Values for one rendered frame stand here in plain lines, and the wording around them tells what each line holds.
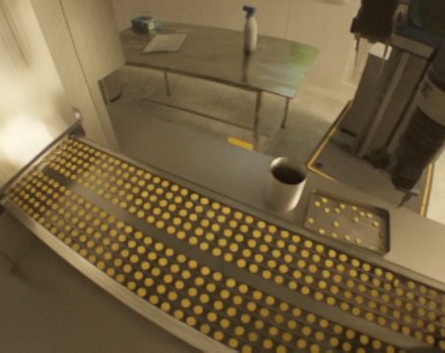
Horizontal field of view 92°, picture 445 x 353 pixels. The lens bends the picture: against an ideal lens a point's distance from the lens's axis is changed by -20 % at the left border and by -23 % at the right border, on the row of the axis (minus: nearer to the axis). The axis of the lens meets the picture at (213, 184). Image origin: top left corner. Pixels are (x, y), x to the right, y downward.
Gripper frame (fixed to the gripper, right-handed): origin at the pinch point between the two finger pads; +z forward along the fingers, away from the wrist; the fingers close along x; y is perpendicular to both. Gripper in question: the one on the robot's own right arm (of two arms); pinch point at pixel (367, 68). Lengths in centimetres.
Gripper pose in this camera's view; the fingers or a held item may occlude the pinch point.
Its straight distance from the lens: 59.2
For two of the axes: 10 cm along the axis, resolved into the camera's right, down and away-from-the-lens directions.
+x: -8.6, -2.9, 4.1
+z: -0.9, 8.9, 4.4
